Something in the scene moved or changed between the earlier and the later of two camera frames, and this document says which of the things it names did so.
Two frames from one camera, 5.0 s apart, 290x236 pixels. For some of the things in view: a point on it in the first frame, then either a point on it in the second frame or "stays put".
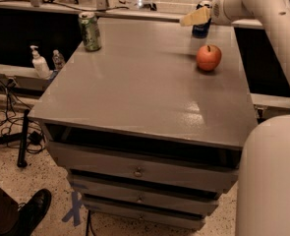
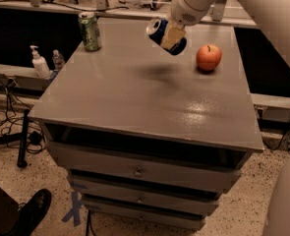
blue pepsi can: x=201 y=30 → x=155 y=29
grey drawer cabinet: x=148 y=138 stays put
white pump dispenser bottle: x=40 y=64 stays put
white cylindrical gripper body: x=220 y=11 → x=183 y=12
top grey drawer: x=206 y=168 stays put
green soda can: x=90 y=30 stays put
